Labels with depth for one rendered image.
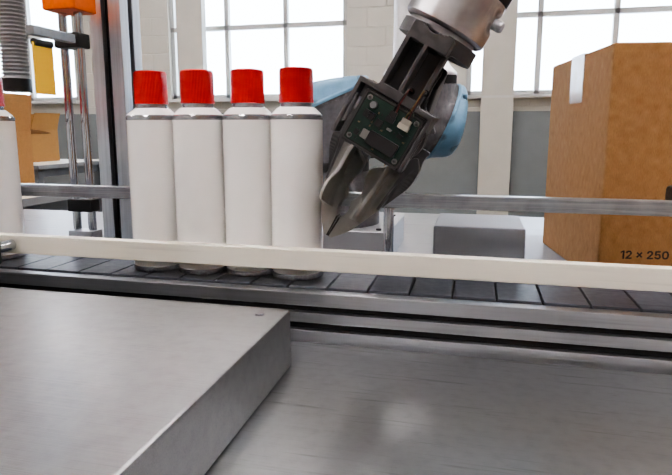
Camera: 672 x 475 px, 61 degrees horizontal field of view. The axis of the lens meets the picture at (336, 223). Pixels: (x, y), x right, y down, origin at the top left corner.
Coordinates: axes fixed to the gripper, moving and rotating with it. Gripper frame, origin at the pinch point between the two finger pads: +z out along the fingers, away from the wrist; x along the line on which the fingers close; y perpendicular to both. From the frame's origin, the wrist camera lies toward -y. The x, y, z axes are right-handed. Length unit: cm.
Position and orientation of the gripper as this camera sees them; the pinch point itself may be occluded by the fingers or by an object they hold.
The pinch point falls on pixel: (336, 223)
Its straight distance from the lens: 57.3
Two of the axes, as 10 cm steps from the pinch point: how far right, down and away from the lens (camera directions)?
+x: 8.4, 5.3, -1.2
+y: -2.4, 1.6, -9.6
